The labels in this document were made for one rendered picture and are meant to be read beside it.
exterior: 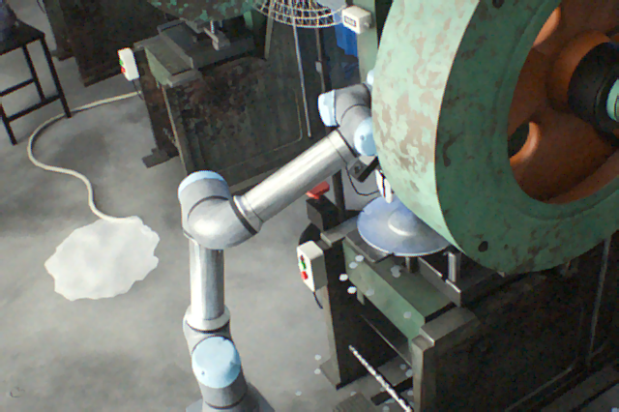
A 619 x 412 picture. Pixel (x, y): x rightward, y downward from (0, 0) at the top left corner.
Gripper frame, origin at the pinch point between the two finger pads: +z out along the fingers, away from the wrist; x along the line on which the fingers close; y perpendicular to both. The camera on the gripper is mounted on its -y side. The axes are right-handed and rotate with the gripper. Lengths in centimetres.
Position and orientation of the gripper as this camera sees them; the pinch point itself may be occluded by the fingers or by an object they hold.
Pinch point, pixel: (386, 199)
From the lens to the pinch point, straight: 190.3
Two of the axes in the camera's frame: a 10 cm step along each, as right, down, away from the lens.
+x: -5.1, -4.7, 7.2
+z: 1.2, 7.9, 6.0
